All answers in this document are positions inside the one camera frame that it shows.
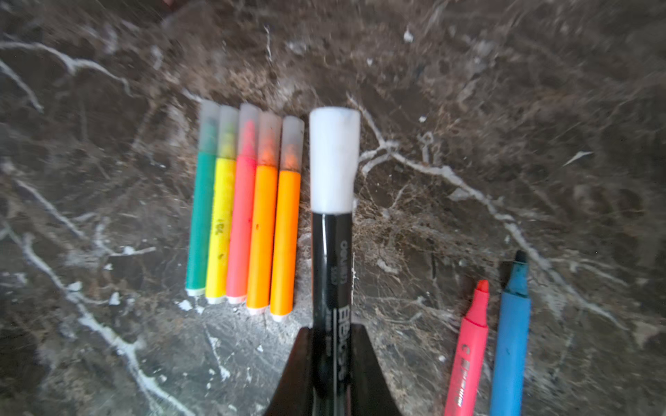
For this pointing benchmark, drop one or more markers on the red-pink marker pen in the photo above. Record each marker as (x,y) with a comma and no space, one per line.
(469,355)

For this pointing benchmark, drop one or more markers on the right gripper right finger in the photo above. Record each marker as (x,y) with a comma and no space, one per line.
(369,392)

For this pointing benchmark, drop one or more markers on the black white-capped marker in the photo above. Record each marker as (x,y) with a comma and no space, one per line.
(334,154)

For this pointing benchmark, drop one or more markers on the blue marker pen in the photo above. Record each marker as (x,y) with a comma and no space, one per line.
(511,342)

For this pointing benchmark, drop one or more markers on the pink marker pen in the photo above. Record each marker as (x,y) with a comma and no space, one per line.
(242,212)

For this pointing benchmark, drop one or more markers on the orange marker pen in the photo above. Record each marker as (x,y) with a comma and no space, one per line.
(286,221)
(264,208)

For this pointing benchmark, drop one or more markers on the yellow marker pen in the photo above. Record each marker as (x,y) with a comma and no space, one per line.
(223,196)

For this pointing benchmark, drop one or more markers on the green marker pen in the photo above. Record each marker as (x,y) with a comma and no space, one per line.
(203,198)

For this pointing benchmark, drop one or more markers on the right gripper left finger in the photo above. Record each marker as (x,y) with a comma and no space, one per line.
(294,393)

